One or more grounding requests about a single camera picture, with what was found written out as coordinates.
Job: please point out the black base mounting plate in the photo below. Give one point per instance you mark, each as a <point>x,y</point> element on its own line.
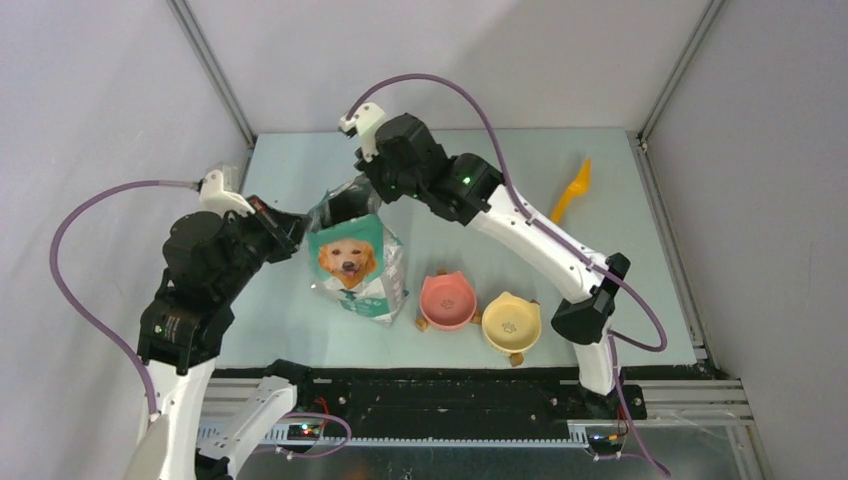
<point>522,404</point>

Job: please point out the pink cat-ear pet bowl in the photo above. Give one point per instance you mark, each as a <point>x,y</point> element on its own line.
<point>447,302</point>

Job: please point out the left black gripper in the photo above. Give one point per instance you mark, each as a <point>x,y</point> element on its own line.
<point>285,229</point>

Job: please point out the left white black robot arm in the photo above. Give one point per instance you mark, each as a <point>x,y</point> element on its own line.
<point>210,258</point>

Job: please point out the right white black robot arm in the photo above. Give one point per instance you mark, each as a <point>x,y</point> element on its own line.
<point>400,157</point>

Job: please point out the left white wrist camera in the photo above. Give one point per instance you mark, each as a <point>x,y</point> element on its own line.
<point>218,193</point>

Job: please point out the corner aluminium post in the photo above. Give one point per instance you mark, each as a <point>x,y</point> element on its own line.
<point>204,52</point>
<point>685,59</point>

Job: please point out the right corner aluminium post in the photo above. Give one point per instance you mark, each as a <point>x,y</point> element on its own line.
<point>685,59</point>

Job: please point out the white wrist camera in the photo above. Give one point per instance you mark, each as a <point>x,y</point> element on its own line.
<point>364,122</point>
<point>218,193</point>

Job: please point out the aluminium frame rail base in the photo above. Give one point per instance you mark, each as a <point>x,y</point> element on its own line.
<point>698,405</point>

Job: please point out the left corner aluminium post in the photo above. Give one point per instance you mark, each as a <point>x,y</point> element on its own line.
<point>204,52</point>

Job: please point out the green dog food bag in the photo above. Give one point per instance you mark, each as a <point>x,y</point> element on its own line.
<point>355,258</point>

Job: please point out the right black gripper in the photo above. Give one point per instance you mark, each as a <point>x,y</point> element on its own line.
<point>374,168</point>

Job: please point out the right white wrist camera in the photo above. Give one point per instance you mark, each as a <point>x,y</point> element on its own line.
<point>364,122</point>

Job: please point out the yellow cat-ear pet bowl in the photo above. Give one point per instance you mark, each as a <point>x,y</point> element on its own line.
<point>512,325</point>

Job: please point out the orange plastic food scoop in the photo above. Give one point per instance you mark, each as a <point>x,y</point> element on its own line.
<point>579,186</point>

